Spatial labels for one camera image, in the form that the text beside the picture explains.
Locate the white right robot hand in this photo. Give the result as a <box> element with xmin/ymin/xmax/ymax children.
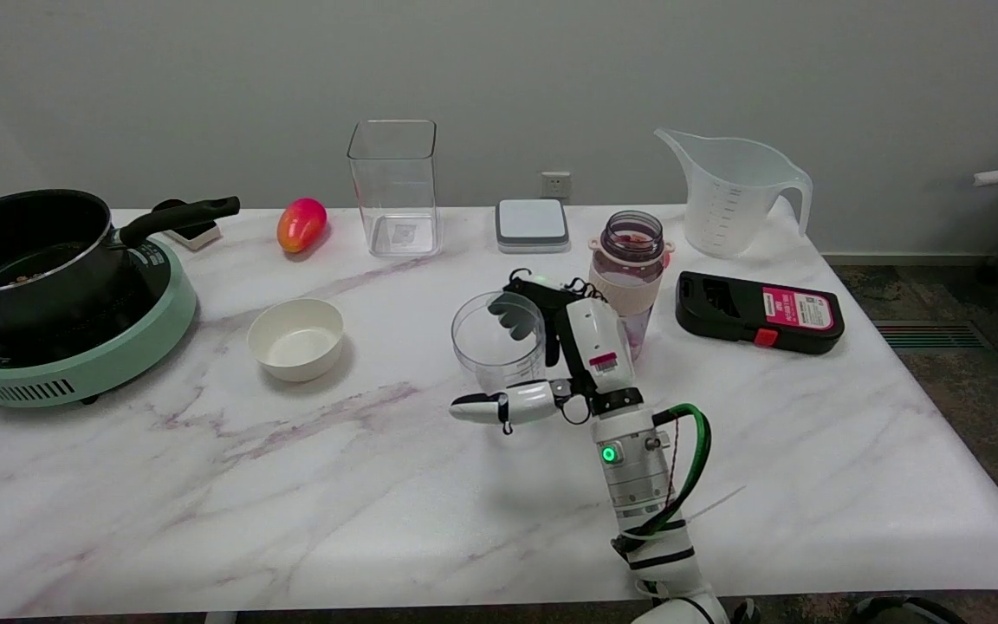
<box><xmin>450</xmin><ymin>270</ymin><xmax>644</xmax><ymax>434</ymax></box>

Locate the clear plastic measuring cup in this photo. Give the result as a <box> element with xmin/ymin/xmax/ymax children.
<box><xmin>451</xmin><ymin>292</ymin><xmax>548</xmax><ymax>396</ymax></box>

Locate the large translucent measuring jug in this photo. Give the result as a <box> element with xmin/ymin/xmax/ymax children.
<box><xmin>654</xmin><ymin>128</ymin><xmax>813</xmax><ymax>259</ymax></box>

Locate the clear bottle with pink pills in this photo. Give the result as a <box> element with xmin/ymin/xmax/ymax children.
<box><xmin>587</xmin><ymin>211</ymin><xmax>676</xmax><ymax>361</ymax></box>

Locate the black case with pink label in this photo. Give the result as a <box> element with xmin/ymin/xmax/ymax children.
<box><xmin>675</xmin><ymin>270</ymin><xmax>846</xmax><ymax>355</ymax></box>

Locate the clear square storage container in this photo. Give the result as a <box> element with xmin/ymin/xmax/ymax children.
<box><xmin>347</xmin><ymin>120</ymin><xmax>442</xmax><ymax>258</ymax></box>

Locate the white bowl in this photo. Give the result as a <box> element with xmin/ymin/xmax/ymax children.
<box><xmin>247</xmin><ymin>298</ymin><xmax>345</xmax><ymax>383</ymax></box>

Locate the red yellow mango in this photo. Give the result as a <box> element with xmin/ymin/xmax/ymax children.
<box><xmin>277</xmin><ymin>198</ymin><xmax>328</xmax><ymax>254</ymax></box>

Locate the floor vent grille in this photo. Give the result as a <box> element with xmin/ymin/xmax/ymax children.
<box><xmin>872</xmin><ymin>320</ymin><xmax>995</xmax><ymax>351</ymax></box>

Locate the small white black device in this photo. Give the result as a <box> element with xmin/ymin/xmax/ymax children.
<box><xmin>152</xmin><ymin>199</ymin><xmax>223</xmax><ymax>252</ymax></box>

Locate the mint green induction cooker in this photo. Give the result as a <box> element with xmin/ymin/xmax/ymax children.
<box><xmin>0</xmin><ymin>236</ymin><xmax>198</xmax><ymax>409</ymax></box>

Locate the black saucepan with handle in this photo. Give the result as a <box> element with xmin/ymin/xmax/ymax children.
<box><xmin>0</xmin><ymin>189</ymin><xmax>241</xmax><ymax>335</ymax></box>

